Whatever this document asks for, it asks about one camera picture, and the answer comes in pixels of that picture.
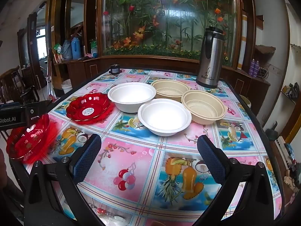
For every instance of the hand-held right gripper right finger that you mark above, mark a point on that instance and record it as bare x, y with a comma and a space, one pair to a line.
210, 159

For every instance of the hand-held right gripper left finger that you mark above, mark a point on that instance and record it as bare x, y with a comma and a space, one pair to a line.
87, 159

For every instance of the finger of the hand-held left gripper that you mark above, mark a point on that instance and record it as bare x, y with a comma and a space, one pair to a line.
35, 113

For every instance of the red plastic plate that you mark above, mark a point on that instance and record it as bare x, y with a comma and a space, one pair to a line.
28, 141
88, 109

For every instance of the beige plastic bowl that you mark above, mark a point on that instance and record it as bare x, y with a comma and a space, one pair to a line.
203, 107
170, 89

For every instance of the white foam bowl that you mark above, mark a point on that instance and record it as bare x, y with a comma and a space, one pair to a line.
131, 96
164, 117

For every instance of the wooden chair with striped cushion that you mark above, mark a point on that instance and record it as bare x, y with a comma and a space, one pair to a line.
11, 82

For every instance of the white plastic bucket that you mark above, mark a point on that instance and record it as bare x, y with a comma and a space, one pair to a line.
67, 86

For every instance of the fruit printed tablecloth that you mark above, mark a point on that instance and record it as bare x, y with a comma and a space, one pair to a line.
150, 164

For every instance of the light blue thermos flask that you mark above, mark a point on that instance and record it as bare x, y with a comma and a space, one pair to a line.
66, 50

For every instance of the wooden cabinet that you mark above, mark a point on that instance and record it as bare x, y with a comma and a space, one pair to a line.
94, 68

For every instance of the dark blue thermos flask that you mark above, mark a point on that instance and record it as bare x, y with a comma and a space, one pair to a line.
76, 48

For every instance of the green packet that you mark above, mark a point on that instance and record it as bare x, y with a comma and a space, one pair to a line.
93, 49

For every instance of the small black container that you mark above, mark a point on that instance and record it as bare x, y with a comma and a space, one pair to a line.
115, 69

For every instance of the purple bottle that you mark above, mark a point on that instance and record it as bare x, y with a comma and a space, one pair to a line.
252, 68
257, 69

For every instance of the stainless steel thermos jug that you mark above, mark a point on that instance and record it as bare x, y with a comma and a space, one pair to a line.
209, 58

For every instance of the yellow striped paper roll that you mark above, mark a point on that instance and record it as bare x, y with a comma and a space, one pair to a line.
242, 42

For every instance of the floral glass partition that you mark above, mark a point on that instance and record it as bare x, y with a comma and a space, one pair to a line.
164, 16

